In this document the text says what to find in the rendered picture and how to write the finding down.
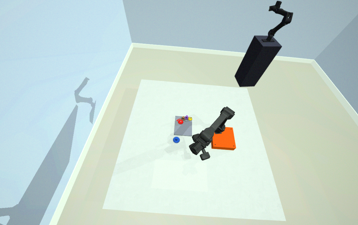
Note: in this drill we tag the blue gear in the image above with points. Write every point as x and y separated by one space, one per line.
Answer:
176 139

